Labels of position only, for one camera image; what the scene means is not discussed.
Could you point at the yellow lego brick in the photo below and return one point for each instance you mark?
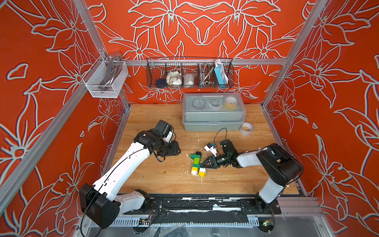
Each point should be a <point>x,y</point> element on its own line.
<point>202,172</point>

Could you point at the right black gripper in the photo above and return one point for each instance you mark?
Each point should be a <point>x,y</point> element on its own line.
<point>213,165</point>

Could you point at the white lego brick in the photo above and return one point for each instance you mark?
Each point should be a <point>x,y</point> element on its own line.
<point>195,171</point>

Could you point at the white crumpled bag in basket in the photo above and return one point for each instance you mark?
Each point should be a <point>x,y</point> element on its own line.
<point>174,79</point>

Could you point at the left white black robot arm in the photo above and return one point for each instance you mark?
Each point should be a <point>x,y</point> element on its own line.
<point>101,202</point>

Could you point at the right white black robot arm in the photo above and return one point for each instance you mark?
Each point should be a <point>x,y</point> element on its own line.
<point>281,167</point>

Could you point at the grey plastic storage box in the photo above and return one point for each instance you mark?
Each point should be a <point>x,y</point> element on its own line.
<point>213,111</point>

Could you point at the blue white box in basket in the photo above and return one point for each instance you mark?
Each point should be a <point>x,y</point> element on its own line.
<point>221,75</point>

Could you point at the black wire basket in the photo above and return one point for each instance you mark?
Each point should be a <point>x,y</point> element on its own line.
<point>196,72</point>

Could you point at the lime green lego brick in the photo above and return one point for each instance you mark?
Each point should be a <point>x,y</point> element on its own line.
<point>196,161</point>

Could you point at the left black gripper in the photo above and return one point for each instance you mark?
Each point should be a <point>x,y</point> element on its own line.
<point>175,149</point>

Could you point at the clear plastic wall bin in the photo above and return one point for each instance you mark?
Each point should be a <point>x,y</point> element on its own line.
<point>107,77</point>

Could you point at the clear tape roll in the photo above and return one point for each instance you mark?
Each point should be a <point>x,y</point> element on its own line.
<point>246,129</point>

